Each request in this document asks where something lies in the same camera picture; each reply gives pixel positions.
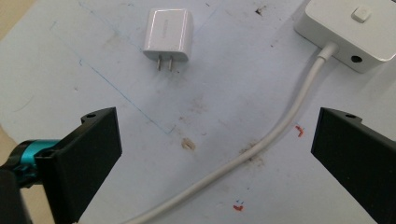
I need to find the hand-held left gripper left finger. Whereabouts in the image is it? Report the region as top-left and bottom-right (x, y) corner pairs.
(35, 106), (123, 224)

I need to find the white power strip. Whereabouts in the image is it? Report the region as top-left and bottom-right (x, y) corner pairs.
(292, 0), (396, 75)

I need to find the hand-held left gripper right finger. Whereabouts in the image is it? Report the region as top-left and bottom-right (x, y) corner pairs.
(310, 106), (396, 224)

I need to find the white power strip cable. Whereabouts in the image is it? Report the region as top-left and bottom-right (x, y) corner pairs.
(122, 41), (340, 224)

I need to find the white wall charger plug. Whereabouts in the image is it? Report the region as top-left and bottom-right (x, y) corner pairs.
(142, 7), (194, 73)

